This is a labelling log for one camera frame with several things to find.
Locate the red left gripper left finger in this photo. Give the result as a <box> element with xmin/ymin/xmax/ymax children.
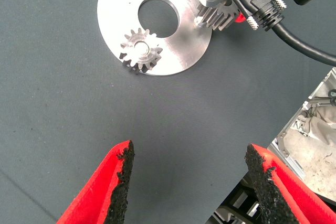
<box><xmin>56</xmin><ymin>140</ymin><xmax>135</xmax><ymax>224</ymax></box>

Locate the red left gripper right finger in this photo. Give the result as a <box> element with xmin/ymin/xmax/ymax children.
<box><xmin>245</xmin><ymin>143</ymin><xmax>336</xmax><ymax>224</ymax></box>

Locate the steel planetary gear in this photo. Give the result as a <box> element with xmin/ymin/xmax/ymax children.
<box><xmin>194</xmin><ymin>0</ymin><xmax>241</xmax><ymax>32</ymax></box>

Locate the white shiny bevel gear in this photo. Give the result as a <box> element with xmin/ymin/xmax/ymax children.
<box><xmin>119</xmin><ymin>27</ymin><xmax>163</xmax><ymax>75</ymax></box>

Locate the round metal carrier plate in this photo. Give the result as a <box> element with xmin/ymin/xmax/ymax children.
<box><xmin>97</xmin><ymin>0</ymin><xmax>213</xmax><ymax>77</ymax></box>

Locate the dark grey table cloth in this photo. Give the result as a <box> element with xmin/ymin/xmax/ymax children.
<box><xmin>0</xmin><ymin>0</ymin><xmax>336</xmax><ymax>224</ymax></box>

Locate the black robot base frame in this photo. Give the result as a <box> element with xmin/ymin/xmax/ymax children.
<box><xmin>207</xmin><ymin>173</ymin><xmax>263</xmax><ymax>224</ymax></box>

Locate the black right camera cable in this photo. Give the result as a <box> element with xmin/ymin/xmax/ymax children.
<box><xmin>225</xmin><ymin>0</ymin><xmax>336</xmax><ymax>67</ymax></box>

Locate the aluminium table frame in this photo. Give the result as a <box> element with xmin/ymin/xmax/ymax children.
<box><xmin>267</xmin><ymin>68</ymin><xmax>336</xmax><ymax>202</ymax></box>

